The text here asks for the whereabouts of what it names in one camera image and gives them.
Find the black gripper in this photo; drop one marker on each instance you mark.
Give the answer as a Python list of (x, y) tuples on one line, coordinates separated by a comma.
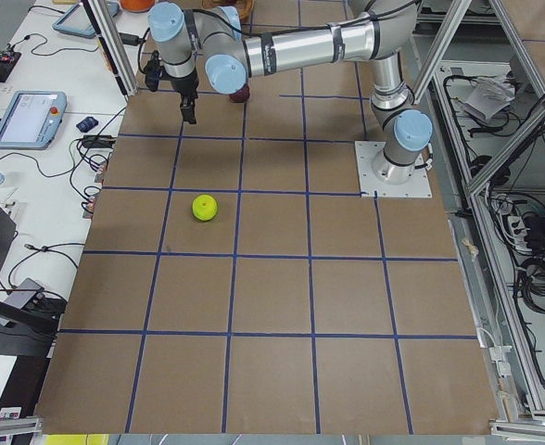
[(183, 85)]

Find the dark red apple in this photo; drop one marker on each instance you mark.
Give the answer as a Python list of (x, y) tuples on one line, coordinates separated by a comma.
[(241, 96)]

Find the green apple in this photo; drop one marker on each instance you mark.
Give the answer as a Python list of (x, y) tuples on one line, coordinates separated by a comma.
[(205, 207)]

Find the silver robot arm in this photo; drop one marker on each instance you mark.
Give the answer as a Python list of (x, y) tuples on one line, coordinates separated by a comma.
[(375, 34)]

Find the woven wicker basket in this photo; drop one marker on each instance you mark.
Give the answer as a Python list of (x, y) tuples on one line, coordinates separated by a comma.
[(245, 7)]

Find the black power brick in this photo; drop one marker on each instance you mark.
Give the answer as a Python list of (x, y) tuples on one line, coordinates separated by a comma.
[(131, 39)]

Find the orange round object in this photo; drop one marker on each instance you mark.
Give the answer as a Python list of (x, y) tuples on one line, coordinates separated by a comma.
[(137, 6)]

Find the dark blue small pouch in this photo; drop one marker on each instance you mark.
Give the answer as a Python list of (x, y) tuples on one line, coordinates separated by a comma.
[(87, 124)]

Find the far teach pendant tablet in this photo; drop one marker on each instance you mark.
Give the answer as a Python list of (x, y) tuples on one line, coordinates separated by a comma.
[(75, 22)]

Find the teach pendant tablet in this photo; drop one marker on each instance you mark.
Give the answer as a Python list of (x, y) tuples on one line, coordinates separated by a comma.
[(32, 119), (75, 22)]

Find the near teach pendant tablet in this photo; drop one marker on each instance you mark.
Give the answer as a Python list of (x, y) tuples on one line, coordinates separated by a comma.
[(32, 119)]

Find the black emergency stop box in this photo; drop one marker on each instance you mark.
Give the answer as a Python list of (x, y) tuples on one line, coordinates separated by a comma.
[(8, 61)]

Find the grey usb hub box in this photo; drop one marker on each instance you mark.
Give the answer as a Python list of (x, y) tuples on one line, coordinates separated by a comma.
[(24, 293)]

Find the black monitor stand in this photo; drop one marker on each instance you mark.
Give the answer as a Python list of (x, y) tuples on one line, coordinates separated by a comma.
[(31, 331)]

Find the white power strip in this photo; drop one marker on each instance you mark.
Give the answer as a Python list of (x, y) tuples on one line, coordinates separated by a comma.
[(516, 233)]

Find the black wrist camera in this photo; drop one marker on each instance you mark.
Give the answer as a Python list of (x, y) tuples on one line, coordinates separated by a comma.
[(152, 72)]

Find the aluminium frame column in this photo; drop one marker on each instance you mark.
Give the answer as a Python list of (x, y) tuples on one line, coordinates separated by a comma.
[(109, 38)]

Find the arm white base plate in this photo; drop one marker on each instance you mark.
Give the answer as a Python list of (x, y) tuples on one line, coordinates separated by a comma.
[(379, 178)]

